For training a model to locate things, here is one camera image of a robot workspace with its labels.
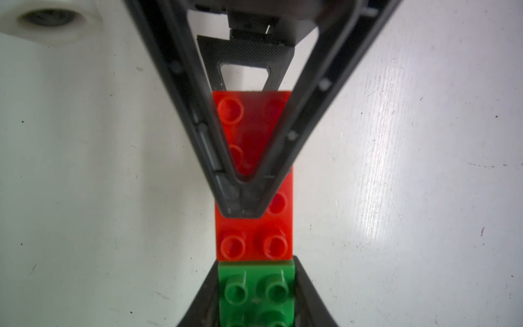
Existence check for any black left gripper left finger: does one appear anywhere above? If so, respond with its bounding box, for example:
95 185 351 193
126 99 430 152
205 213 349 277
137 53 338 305
177 261 220 327

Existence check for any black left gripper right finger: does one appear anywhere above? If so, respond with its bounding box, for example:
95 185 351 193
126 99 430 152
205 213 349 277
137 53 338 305
293 256 339 327

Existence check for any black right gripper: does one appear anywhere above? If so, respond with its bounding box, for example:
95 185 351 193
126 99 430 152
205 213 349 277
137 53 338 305
126 1 398 219

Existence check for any red long lego brick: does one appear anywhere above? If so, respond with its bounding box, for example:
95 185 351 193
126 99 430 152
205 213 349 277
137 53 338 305
211 90 295 262

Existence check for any green square lego brick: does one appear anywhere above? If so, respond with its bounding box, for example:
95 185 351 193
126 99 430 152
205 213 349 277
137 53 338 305
218 260 296 327

